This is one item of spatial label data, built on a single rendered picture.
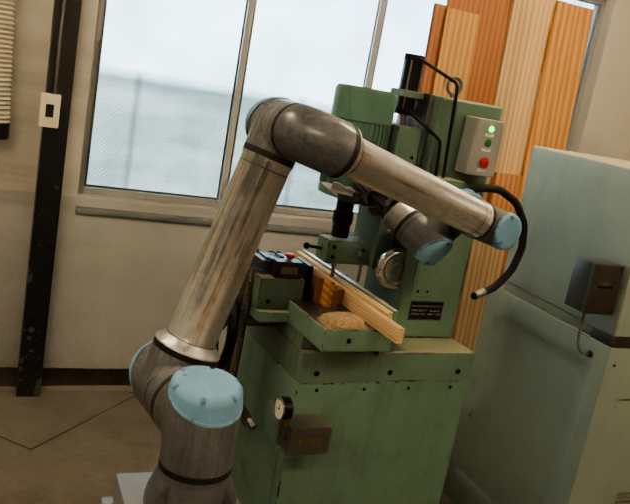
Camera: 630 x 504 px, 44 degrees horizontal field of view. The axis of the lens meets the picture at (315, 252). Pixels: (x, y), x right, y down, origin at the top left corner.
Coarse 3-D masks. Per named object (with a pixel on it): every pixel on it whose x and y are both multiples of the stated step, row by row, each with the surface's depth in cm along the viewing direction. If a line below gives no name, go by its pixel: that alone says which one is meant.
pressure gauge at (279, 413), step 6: (282, 396) 205; (288, 396) 206; (276, 402) 207; (282, 402) 203; (288, 402) 203; (276, 408) 207; (282, 408) 203; (288, 408) 203; (276, 414) 206; (282, 414) 203; (288, 414) 203; (288, 420) 206
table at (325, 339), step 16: (304, 304) 216; (320, 304) 219; (256, 320) 214; (272, 320) 215; (288, 320) 217; (304, 320) 209; (320, 336) 200; (336, 336) 200; (352, 336) 202; (368, 336) 204; (384, 336) 207
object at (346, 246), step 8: (320, 240) 228; (328, 240) 224; (336, 240) 225; (344, 240) 226; (352, 240) 228; (360, 240) 230; (328, 248) 224; (336, 248) 225; (344, 248) 226; (352, 248) 228; (360, 248) 229; (368, 248) 230; (320, 256) 228; (328, 256) 225; (336, 256) 226; (344, 256) 227; (352, 256) 228; (336, 264) 230
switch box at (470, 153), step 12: (468, 120) 221; (480, 120) 218; (492, 120) 220; (468, 132) 221; (480, 132) 219; (492, 132) 221; (468, 144) 221; (480, 144) 220; (492, 144) 222; (468, 156) 220; (480, 156) 221; (492, 156) 223; (456, 168) 225; (468, 168) 221; (492, 168) 224
